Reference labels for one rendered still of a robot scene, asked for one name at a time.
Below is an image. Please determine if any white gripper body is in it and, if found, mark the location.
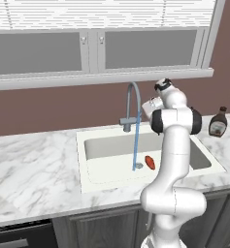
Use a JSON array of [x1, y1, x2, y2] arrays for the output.
[[141, 96, 166, 123]]

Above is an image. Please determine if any grey sink faucet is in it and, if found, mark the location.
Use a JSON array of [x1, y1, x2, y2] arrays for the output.
[[118, 80, 144, 133]]

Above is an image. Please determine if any orange sweet potato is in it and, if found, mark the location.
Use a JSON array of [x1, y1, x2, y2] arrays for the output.
[[144, 155, 157, 171]]

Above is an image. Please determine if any white sink basin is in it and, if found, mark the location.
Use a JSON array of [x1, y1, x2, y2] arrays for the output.
[[75, 123, 228, 195]]

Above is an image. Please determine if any blue water stream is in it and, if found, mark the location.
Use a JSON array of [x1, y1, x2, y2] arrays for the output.
[[131, 110, 143, 171]]

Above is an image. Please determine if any brown syrup bottle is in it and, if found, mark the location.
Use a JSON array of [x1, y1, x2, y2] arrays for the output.
[[208, 106, 229, 139]]

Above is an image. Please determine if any white window with blinds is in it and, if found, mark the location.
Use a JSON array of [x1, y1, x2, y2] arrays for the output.
[[0, 0, 226, 92]]

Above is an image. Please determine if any grey cupboard door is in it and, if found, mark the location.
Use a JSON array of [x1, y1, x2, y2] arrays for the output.
[[179, 193, 230, 248], [67, 208, 141, 248]]

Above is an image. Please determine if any black dishwasher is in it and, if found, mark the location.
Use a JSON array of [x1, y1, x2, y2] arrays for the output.
[[0, 218, 59, 248]]

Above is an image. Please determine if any grey dishwasher handle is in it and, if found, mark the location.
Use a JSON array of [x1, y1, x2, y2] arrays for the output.
[[0, 237, 30, 248]]

